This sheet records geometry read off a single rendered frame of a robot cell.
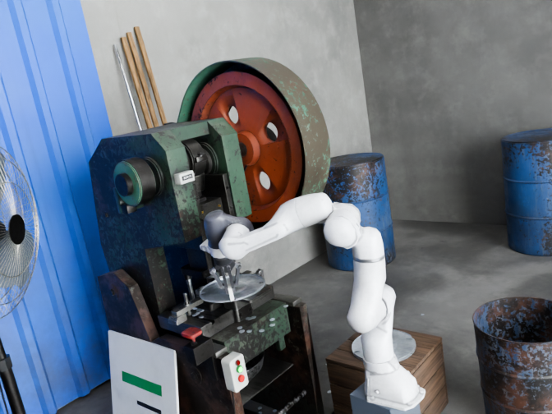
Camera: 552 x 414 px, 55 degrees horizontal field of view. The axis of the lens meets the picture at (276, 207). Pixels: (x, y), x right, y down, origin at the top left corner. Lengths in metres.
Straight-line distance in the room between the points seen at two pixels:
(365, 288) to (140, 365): 1.19
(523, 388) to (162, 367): 1.50
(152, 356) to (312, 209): 1.09
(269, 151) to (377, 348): 1.02
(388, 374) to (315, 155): 0.92
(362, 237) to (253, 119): 0.92
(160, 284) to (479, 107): 3.47
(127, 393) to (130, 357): 0.19
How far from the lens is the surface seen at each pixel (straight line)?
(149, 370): 2.55
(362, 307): 1.85
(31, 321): 3.26
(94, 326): 3.44
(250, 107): 2.48
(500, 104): 5.01
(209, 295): 2.32
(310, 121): 2.27
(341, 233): 1.75
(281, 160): 2.41
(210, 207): 2.27
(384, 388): 2.02
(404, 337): 2.63
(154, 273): 2.44
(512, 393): 2.48
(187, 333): 2.07
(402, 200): 5.59
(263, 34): 4.45
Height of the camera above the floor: 1.62
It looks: 13 degrees down
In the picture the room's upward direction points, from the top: 10 degrees counter-clockwise
